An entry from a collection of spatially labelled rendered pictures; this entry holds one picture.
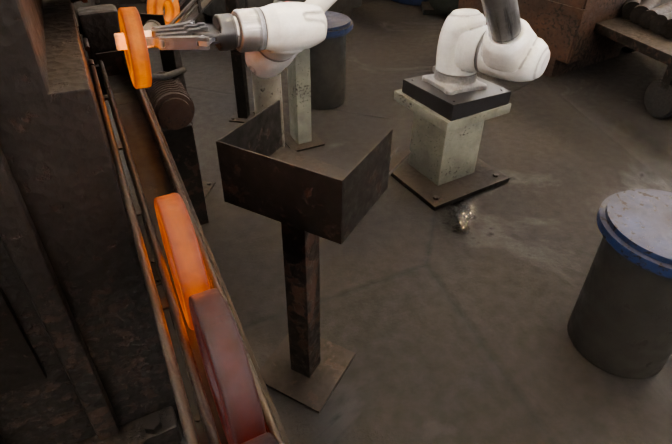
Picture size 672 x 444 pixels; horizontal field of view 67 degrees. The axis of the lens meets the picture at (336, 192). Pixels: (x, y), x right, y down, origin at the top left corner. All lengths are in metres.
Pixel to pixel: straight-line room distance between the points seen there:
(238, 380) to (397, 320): 1.08
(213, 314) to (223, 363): 0.05
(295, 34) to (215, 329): 0.76
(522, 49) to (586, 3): 1.44
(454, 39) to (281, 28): 0.90
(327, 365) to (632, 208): 0.88
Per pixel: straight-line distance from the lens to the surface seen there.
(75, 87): 0.85
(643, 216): 1.44
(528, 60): 1.81
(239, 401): 0.53
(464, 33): 1.89
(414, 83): 2.00
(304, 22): 1.16
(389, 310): 1.59
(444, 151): 2.01
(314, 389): 1.41
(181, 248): 0.64
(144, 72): 1.06
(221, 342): 0.53
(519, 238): 1.94
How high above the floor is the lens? 1.18
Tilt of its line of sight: 35 degrees down
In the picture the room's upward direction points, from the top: 1 degrees clockwise
